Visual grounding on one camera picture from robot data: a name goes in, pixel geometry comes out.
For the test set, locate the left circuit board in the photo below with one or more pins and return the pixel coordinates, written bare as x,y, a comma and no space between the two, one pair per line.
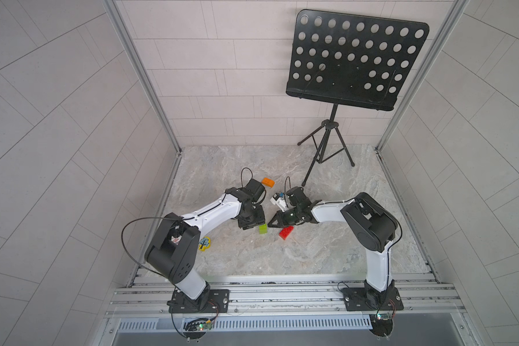
197,328

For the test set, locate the yellow sticker on table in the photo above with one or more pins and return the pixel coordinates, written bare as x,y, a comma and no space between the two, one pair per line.
204,244

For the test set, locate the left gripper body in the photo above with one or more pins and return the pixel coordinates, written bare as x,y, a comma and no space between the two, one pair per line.
254,217

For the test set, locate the right circuit board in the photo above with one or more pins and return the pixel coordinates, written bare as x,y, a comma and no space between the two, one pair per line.
382,324

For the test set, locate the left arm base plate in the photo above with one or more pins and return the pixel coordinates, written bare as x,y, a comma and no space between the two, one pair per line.
211,301

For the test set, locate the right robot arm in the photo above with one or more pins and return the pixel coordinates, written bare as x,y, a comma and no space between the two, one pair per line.
372,225

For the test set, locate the orange curved lego brick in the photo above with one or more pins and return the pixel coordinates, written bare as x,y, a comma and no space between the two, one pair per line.
268,182

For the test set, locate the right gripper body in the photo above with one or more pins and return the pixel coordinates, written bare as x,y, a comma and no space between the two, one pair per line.
290,216

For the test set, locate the black music stand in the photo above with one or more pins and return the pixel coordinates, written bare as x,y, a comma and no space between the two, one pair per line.
351,60

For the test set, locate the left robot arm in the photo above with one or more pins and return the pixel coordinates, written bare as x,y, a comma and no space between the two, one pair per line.
173,248

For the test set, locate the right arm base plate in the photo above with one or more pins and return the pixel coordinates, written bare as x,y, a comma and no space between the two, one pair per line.
369,299

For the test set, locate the circuit board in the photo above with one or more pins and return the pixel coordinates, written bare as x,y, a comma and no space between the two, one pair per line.
197,328
382,324

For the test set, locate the aluminium rail frame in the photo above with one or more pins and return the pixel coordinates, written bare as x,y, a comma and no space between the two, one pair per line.
288,310

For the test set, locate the lime lego brick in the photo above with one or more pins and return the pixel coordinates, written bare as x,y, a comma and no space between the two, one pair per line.
263,229

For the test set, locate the red lego brick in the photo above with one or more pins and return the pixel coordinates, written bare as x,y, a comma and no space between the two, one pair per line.
285,232

